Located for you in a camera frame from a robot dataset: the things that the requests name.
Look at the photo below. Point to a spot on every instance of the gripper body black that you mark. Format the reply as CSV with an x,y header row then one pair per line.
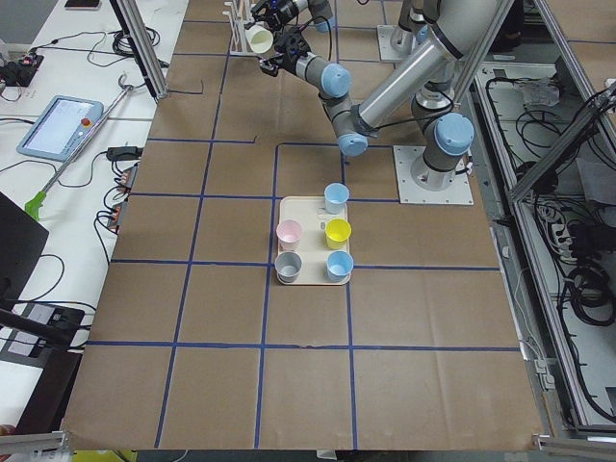
x,y
287,61
275,8

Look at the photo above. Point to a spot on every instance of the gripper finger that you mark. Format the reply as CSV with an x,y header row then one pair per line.
x,y
271,66

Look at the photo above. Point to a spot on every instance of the white ikea cup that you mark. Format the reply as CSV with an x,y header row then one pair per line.
x,y
258,38

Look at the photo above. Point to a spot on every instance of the light blue cup near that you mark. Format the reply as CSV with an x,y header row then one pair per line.
x,y
335,196

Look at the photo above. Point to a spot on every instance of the light blue cup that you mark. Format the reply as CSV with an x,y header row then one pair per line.
x,y
335,196
339,265

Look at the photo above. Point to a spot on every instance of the pink cup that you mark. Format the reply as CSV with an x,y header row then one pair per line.
x,y
289,233

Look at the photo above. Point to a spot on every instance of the yellow cup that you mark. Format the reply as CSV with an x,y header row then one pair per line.
x,y
337,233

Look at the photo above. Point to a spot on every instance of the grey cup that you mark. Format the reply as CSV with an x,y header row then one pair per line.
x,y
288,265

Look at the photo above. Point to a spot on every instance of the light blue cup far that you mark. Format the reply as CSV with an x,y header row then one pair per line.
x,y
339,265

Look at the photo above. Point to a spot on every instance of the cream plastic tray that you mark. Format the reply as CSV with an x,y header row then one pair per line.
x,y
311,214

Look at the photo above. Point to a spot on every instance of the black power adapter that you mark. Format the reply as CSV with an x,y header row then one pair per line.
x,y
123,153

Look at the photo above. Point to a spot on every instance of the blue teach pendant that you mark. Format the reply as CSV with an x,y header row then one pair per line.
x,y
61,126

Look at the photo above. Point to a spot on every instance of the white wire cup rack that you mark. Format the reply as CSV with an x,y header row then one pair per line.
x,y
239,14

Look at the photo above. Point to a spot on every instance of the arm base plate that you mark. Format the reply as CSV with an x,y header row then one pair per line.
x,y
394,44
418,184

